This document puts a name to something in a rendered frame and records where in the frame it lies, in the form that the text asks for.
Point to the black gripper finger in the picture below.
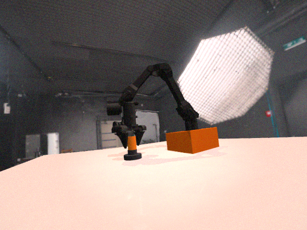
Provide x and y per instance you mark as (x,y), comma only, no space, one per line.
(123,138)
(138,136)

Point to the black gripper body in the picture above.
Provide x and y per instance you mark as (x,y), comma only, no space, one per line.
(129,121)

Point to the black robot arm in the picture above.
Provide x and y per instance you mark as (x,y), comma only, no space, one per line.
(184,108)

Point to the orange knob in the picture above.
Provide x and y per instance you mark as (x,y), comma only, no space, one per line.
(132,143)

